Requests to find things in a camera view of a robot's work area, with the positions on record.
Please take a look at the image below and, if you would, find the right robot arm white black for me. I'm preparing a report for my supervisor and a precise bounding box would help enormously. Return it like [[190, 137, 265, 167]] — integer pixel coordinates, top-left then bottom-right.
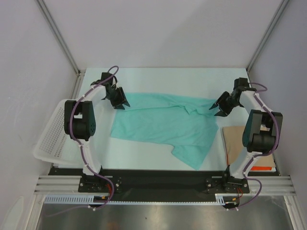
[[211, 78, 283, 193]]

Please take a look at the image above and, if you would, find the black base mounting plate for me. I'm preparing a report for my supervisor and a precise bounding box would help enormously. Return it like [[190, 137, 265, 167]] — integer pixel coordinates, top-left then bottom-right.
[[49, 167, 279, 204]]

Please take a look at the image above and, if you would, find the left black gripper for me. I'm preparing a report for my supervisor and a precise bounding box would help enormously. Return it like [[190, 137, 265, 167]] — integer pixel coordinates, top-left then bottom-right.
[[106, 87, 130, 110]]

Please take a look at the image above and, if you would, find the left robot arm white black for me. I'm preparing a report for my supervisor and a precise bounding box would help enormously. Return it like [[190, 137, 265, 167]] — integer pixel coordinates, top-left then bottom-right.
[[64, 70, 130, 193]]

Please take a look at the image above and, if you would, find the left aluminium corner post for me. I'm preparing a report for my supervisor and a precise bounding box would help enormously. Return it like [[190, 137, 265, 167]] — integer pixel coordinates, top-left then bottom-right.
[[35, 0, 85, 99]]

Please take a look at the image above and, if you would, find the white plastic laundry basket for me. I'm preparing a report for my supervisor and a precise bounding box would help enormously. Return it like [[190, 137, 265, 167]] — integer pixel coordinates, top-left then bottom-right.
[[33, 99, 83, 168]]

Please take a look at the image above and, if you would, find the folded beige t shirt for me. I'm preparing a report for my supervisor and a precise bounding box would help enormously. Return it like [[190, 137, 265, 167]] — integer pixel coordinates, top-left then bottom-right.
[[222, 126, 276, 168]]

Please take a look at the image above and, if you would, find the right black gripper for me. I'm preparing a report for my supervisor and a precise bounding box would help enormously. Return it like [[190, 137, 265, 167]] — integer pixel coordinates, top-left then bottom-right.
[[210, 91, 241, 117]]

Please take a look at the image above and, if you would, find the right aluminium corner post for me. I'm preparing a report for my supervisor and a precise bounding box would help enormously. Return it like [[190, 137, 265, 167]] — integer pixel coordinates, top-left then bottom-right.
[[246, 0, 291, 74]]

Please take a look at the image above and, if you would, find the teal green t shirt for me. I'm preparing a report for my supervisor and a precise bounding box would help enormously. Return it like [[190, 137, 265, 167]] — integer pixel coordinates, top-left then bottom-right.
[[110, 92, 218, 170]]

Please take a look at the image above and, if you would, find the white slotted cable duct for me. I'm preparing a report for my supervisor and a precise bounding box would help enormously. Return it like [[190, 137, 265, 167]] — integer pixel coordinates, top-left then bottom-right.
[[44, 195, 237, 206]]

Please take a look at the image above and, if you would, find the aluminium corner post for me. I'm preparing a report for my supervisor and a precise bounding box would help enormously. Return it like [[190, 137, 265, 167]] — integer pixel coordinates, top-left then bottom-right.
[[35, 0, 85, 99], [246, 0, 291, 74]]

